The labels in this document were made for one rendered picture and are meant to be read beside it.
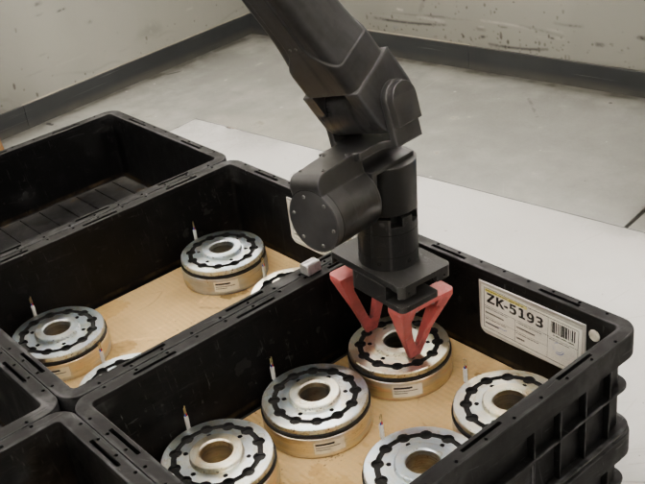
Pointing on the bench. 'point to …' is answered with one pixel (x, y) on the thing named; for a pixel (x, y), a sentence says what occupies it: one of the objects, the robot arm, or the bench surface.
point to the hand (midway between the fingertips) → (392, 335)
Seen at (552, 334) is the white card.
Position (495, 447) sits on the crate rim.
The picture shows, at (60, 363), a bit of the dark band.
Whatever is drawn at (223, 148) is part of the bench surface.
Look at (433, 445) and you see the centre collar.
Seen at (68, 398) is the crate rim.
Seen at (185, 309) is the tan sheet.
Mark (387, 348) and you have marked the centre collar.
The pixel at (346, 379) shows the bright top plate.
